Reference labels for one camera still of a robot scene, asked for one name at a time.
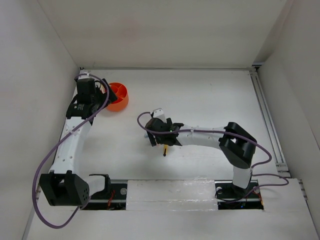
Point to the orange round divided container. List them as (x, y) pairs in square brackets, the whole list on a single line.
[(122, 101)]

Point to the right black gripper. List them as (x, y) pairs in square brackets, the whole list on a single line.
[(152, 138)]

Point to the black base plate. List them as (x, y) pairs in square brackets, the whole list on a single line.
[(230, 197), (112, 199)]

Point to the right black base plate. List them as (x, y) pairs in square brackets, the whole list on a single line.
[(230, 197)]

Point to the aluminium rail frame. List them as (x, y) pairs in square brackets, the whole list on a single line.
[(279, 158)]

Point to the yellow black-tipped pen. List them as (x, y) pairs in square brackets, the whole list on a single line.
[(165, 150)]

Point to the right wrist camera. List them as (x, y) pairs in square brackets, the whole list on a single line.
[(159, 114)]

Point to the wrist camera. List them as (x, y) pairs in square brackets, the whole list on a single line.
[(83, 73), (159, 114)]

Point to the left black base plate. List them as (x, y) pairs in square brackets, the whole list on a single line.
[(112, 199)]

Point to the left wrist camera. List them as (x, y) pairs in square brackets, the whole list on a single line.
[(83, 73)]

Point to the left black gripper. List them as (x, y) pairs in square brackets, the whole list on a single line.
[(98, 90)]

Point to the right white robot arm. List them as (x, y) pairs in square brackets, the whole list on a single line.
[(237, 145)]

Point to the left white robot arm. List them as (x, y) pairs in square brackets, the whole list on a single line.
[(62, 185)]

